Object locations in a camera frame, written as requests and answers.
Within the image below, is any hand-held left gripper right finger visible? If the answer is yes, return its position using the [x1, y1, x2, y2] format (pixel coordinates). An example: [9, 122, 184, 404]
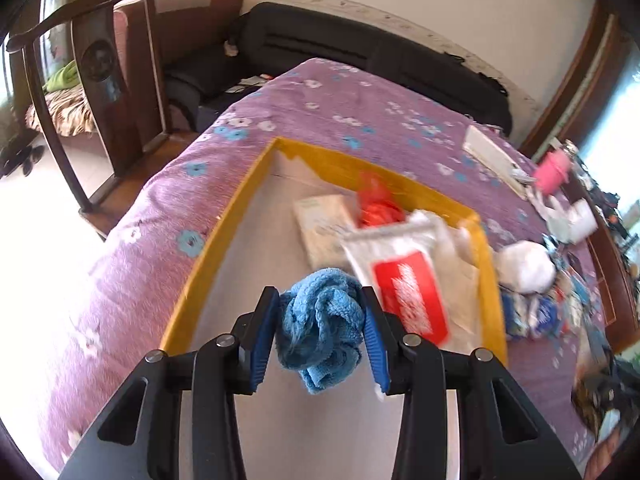
[361, 286, 583, 480]

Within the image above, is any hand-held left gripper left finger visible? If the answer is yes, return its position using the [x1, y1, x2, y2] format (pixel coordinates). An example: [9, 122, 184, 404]
[59, 286, 281, 480]

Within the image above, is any blue towel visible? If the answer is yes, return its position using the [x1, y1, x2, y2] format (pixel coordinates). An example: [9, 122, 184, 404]
[274, 268, 367, 395]

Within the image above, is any yellow cardboard box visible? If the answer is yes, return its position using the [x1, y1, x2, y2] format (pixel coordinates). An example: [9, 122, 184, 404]
[159, 136, 510, 480]

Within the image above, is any white packet with red label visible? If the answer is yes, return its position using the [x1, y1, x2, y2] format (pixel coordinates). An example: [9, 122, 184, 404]
[341, 220, 476, 356]

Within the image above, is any white plastic bag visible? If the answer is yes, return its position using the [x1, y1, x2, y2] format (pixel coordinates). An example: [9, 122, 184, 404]
[410, 210, 487, 352]

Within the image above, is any beige tissue pack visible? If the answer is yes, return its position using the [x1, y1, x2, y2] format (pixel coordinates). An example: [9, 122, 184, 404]
[292, 194, 361, 271]

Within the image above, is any red plastic bag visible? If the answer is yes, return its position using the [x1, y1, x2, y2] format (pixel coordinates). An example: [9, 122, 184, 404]
[356, 171, 406, 228]

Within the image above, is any white crumpled bag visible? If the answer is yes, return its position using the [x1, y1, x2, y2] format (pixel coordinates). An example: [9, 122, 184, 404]
[495, 241, 557, 295]

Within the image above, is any white glove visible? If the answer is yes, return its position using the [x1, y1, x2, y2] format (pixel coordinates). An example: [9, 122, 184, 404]
[530, 194, 568, 233]

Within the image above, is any white notebook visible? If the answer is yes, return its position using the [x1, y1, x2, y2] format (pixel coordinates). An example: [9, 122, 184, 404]
[462, 125, 531, 200]

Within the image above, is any white plastic jar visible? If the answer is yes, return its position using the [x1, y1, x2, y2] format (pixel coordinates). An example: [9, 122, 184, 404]
[564, 199, 599, 242]

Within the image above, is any pink bottle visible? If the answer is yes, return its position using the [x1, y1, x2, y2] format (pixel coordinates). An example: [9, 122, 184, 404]
[534, 150, 572, 196]

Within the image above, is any wooden sideboard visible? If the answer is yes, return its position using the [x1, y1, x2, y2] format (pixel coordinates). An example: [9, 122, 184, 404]
[585, 170, 640, 356]

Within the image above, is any black shoe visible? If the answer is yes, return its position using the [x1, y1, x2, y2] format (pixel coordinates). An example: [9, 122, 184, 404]
[20, 144, 47, 174]
[0, 145, 26, 177]

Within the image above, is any leopard print cushion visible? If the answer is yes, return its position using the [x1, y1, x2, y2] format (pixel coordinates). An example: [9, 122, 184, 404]
[25, 85, 101, 136]

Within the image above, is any black sofa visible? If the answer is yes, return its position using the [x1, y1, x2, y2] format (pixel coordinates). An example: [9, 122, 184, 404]
[165, 2, 513, 136]

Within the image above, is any brown armchair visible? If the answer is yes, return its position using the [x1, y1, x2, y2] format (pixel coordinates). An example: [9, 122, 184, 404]
[114, 0, 244, 131]

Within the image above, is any window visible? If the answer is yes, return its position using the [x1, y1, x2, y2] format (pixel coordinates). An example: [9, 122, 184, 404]
[580, 50, 640, 201]

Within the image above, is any dark wooden chair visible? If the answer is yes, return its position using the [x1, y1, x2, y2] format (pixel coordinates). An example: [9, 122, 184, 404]
[5, 0, 173, 226]

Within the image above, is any green cloth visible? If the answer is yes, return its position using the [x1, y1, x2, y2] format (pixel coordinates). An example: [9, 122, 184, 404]
[44, 60, 81, 93]

